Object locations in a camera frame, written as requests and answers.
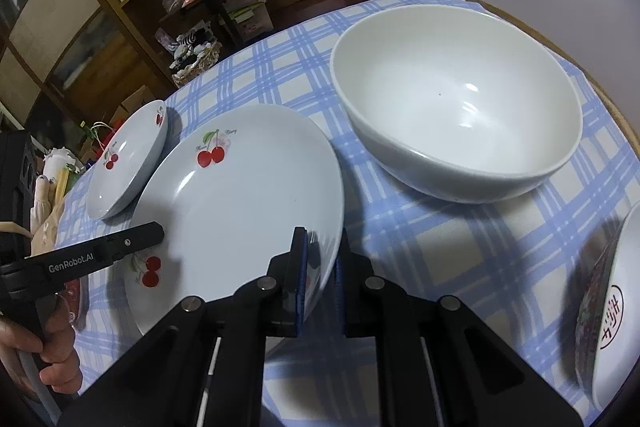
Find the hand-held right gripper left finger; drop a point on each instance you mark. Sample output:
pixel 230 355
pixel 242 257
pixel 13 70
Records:
pixel 300 277

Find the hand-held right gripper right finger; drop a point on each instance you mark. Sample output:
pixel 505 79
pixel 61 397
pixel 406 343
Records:
pixel 341 292

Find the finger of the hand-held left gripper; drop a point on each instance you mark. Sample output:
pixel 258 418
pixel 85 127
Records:
pixel 100 252

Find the small cherry print plate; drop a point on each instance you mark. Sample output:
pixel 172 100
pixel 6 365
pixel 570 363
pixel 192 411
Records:
pixel 125 177

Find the large cherry print plate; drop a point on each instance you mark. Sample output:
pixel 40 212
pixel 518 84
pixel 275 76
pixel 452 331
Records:
pixel 240 207

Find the large plain white bowl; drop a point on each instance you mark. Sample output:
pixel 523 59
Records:
pixel 450 107

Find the white bowl with red stamp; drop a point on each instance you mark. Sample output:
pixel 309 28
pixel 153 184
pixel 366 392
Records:
pixel 617 307

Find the person's left hand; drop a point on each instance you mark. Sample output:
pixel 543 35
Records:
pixel 60 357

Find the cream stuffed toy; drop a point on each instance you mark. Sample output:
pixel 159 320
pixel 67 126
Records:
pixel 45 207

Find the blue checked bed sheet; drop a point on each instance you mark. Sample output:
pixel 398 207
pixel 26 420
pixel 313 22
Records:
pixel 425 257

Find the cardboard box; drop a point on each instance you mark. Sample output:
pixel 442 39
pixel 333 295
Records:
pixel 135 102

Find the wooden shelf cabinet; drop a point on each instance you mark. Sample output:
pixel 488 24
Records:
pixel 107 14

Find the striped stuffed toy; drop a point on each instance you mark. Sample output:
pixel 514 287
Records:
pixel 190 39

